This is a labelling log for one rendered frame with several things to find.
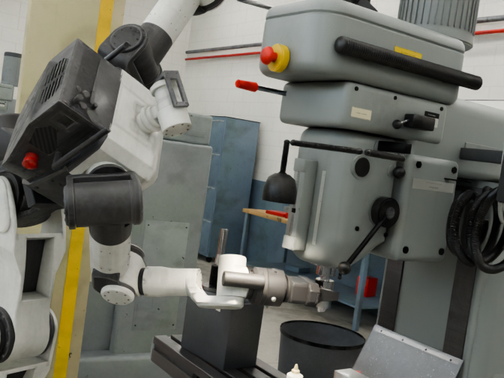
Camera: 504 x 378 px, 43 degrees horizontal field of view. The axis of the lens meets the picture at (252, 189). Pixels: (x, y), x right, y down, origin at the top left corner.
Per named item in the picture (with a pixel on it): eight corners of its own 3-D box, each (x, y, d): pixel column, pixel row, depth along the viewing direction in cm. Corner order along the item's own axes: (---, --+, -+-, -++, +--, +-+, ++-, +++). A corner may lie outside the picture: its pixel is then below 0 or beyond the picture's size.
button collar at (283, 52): (280, 70, 139) (284, 42, 138) (264, 71, 144) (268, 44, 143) (288, 72, 140) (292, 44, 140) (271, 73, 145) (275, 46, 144)
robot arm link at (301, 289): (322, 278, 150) (274, 273, 147) (316, 319, 151) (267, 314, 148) (305, 267, 162) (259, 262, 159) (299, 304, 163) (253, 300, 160)
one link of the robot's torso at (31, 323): (-35, 359, 162) (-23, 174, 162) (25, 348, 177) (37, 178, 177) (1, 373, 154) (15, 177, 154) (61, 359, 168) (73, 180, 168)
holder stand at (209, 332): (223, 370, 180) (232, 300, 179) (179, 346, 197) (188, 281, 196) (256, 366, 188) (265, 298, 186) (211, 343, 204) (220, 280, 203)
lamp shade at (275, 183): (256, 199, 134) (261, 169, 134) (267, 199, 141) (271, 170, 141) (289, 205, 132) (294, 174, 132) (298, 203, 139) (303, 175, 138)
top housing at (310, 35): (318, 70, 132) (329, -8, 131) (247, 73, 153) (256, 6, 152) (464, 107, 158) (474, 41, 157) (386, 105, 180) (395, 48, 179)
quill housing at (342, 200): (327, 271, 143) (348, 128, 142) (273, 253, 160) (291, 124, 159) (387, 272, 154) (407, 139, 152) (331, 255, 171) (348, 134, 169)
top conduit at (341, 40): (343, 52, 130) (346, 34, 130) (330, 53, 133) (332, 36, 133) (482, 90, 156) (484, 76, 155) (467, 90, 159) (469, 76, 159)
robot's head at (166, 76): (154, 123, 141) (169, 106, 135) (143, 88, 143) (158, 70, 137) (178, 121, 145) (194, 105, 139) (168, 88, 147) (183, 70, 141)
